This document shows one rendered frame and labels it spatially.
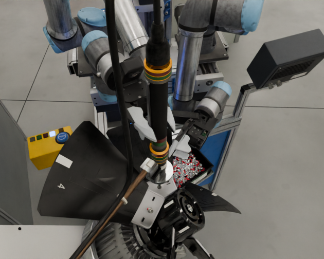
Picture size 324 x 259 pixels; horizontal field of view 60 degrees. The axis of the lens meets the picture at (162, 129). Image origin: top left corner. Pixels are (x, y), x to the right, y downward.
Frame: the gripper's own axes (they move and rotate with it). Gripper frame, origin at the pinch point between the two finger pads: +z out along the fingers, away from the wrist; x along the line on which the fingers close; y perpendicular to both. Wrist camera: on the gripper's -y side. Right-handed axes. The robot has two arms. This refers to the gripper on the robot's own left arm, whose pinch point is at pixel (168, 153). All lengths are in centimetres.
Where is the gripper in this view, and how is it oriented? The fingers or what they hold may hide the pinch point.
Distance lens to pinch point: 88.7
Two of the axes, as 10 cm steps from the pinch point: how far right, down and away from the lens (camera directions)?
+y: 8.4, 5.0, -2.3
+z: -5.4, 6.9, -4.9
